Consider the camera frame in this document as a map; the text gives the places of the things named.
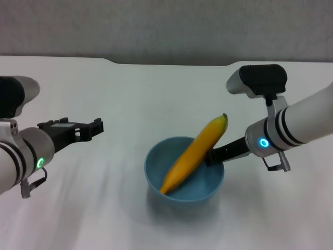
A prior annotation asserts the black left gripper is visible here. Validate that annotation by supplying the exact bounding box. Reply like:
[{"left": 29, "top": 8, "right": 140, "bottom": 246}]
[{"left": 37, "top": 117, "right": 105, "bottom": 155}]

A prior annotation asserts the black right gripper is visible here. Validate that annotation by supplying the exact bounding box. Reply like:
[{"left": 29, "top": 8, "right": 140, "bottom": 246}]
[{"left": 206, "top": 136, "right": 251, "bottom": 168}]

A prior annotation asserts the yellow banana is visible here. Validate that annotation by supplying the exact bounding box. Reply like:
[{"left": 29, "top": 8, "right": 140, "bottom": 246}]
[{"left": 159, "top": 112, "right": 229, "bottom": 195}]

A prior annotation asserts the blue bowl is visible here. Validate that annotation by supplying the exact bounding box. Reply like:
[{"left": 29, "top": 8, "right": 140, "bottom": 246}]
[{"left": 144, "top": 136, "right": 225, "bottom": 209}]

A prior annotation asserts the right arm cable with plug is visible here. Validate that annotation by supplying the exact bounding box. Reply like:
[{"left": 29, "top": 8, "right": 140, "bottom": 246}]
[{"left": 262, "top": 152, "right": 292, "bottom": 173}]

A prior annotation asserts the arm cable with plug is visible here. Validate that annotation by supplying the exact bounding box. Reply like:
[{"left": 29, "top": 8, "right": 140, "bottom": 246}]
[
  {"left": 262, "top": 152, "right": 292, "bottom": 173},
  {"left": 20, "top": 166, "right": 48, "bottom": 199}
]

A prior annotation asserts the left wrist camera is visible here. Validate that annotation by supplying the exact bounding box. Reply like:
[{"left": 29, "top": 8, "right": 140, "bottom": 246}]
[{"left": 0, "top": 76, "right": 41, "bottom": 129}]

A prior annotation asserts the left arm cable with plug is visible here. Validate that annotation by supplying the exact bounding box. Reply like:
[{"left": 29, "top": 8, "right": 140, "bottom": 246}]
[{"left": 20, "top": 166, "right": 48, "bottom": 199}]

